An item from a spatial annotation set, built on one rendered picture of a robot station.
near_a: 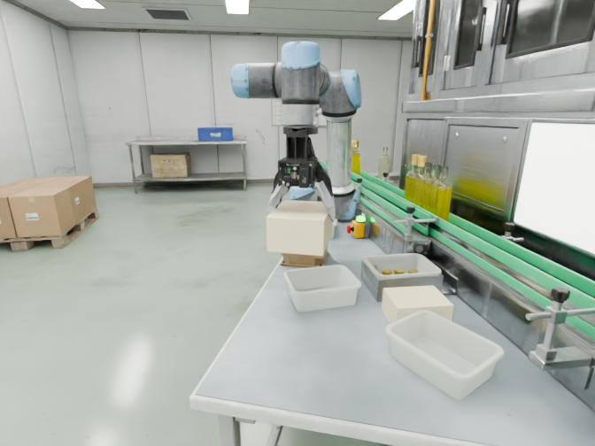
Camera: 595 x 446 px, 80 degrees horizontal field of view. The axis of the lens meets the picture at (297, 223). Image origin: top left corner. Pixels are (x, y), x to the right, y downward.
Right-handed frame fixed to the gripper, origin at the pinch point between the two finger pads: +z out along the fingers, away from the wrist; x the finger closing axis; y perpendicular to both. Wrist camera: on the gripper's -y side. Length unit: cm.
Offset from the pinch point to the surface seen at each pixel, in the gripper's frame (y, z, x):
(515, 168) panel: -51, -6, 60
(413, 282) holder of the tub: -34, 30, 30
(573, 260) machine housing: -31, 17, 71
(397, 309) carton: -13.9, 28.4, 23.7
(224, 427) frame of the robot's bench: 16, 47, -15
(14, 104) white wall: -317, -31, -437
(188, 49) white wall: -564, -127, -320
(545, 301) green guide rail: -11, 20, 57
